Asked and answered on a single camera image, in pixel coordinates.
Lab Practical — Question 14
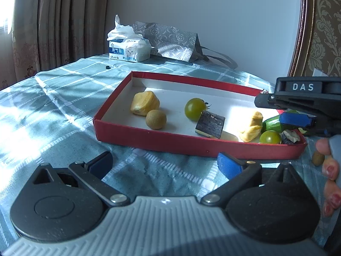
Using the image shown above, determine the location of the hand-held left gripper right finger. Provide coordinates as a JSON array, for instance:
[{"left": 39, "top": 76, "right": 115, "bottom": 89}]
[{"left": 200, "top": 151, "right": 307, "bottom": 208}]

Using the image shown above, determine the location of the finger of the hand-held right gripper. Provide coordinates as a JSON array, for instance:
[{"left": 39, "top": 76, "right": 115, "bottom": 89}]
[
  {"left": 254, "top": 92, "right": 333, "bottom": 118},
  {"left": 278, "top": 113, "right": 329, "bottom": 137}
]

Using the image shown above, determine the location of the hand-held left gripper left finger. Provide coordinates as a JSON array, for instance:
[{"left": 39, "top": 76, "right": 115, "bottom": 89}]
[{"left": 30, "top": 151, "right": 131, "bottom": 208}]

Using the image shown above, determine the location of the green cucumber piece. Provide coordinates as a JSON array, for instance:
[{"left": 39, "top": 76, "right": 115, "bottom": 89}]
[{"left": 262, "top": 109, "right": 299, "bottom": 133}]

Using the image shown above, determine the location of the yellow jackfruit piece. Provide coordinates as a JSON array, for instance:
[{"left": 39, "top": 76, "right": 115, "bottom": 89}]
[
  {"left": 130, "top": 91, "right": 160, "bottom": 117},
  {"left": 239, "top": 111, "right": 264, "bottom": 143}
]

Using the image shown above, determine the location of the red cardboard box lid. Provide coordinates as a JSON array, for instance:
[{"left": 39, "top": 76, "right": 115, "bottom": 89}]
[{"left": 93, "top": 71, "right": 308, "bottom": 160}]

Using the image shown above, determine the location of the person's right hand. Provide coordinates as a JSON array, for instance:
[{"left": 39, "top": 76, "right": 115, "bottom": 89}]
[{"left": 314, "top": 138, "right": 341, "bottom": 217}]

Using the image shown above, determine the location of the white tissue pack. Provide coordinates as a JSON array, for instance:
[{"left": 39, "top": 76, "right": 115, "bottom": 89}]
[{"left": 107, "top": 15, "right": 151, "bottom": 62}]

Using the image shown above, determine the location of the grey patterned gift bag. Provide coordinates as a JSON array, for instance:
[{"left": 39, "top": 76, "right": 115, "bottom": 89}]
[{"left": 132, "top": 21, "right": 239, "bottom": 68}]

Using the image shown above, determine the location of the brown patterned curtain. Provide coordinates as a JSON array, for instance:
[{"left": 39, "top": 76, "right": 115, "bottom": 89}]
[{"left": 0, "top": 0, "right": 110, "bottom": 88}]

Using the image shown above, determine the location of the gold ornate wall frame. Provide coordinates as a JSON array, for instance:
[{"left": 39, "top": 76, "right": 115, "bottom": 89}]
[{"left": 287, "top": 0, "right": 323, "bottom": 78}]

